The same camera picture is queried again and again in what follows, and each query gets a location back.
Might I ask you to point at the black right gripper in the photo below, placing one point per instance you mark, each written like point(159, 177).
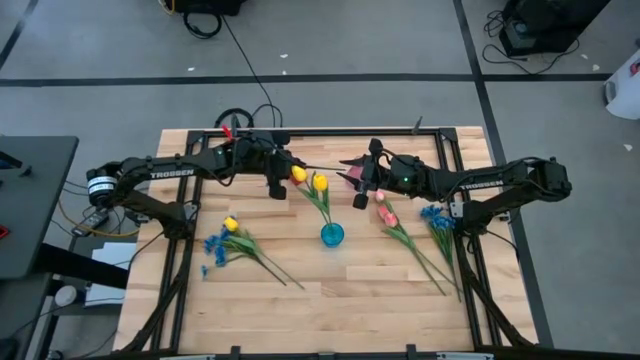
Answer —
point(377, 175)

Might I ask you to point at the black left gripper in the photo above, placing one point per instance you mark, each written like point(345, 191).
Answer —
point(277, 150)

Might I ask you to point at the pink glass vase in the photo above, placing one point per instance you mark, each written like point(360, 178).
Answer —
point(354, 174)

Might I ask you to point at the pink artificial tulip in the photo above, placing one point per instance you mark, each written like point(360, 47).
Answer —
point(383, 210)
point(380, 196)

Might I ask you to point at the yellow tulips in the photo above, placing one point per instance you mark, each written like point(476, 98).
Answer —
point(391, 220)

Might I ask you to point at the teal blue glass vase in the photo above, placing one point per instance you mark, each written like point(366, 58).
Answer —
point(332, 236)

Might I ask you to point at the blue artificial flower spray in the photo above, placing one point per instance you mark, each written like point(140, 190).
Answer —
point(442, 222)
point(212, 244)

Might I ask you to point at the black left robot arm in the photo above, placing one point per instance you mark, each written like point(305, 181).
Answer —
point(170, 172)

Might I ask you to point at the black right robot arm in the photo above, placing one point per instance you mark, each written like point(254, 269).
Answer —
point(480, 187)

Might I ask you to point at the black box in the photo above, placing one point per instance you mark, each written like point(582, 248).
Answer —
point(210, 5)

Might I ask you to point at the white box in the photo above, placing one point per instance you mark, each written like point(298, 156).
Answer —
point(115, 252)

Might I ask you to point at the black power adapter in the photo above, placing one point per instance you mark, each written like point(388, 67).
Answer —
point(90, 223)

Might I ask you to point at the black desk bar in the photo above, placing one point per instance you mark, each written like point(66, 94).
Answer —
point(80, 265)

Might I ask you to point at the black equipment case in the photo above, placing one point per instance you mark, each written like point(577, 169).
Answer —
point(545, 25)

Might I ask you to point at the white round object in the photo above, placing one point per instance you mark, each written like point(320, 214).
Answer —
point(65, 295)

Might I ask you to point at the grey desk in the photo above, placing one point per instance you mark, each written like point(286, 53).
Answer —
point(35, 210)

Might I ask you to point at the small black object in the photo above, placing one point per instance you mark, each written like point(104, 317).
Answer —
point(27, 172)

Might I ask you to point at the dark blue object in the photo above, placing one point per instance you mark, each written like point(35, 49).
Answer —
point(9, 161)

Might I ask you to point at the white bin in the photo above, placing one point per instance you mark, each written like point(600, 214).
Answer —
point(627, 95)

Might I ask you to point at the small red object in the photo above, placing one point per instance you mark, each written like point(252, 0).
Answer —
point(3, 232)

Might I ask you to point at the black frame clamp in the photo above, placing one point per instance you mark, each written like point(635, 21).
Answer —
point(411, 349)
point(235, 350)

